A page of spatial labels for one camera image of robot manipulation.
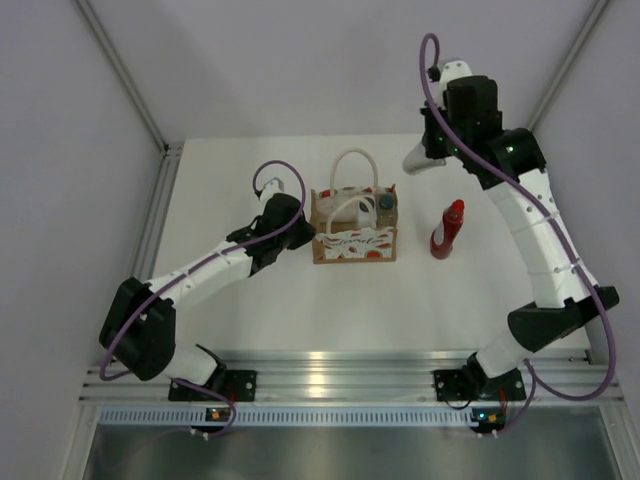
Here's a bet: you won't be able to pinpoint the aluminium rail frame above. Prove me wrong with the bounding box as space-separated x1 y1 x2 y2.
74 139 626 416

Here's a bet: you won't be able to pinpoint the white perforated cable duct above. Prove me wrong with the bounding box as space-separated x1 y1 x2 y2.
98 406 489 427

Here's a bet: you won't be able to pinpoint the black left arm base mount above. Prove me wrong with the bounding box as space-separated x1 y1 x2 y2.
168 369 258 403

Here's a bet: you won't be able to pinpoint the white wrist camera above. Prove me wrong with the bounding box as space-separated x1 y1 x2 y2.
258 177 284 203
434 58 473 108

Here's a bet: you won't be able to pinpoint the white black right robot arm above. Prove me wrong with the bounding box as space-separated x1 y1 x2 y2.
421 71 620 398

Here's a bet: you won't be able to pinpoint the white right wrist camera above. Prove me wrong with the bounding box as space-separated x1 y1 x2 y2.
434 58 473 108

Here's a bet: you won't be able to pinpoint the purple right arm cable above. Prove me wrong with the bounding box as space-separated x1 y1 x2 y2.
417 33 617 441

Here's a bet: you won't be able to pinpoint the clear square bottle black cap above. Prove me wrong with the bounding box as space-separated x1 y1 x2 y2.
376 193 397 228

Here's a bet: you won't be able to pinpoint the red bottle with red cap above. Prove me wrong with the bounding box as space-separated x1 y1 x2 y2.
430 199 465 260

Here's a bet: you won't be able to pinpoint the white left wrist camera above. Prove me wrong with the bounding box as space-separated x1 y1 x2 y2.
258 177 284 203

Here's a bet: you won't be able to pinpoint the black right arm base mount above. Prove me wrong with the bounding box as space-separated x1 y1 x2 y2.
433 368 527 402

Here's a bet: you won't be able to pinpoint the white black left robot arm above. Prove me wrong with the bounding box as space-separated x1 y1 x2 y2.
99 191 315 400

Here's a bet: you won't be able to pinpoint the burlap watermelon canvas bag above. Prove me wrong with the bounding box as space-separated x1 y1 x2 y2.
310 147 399 265

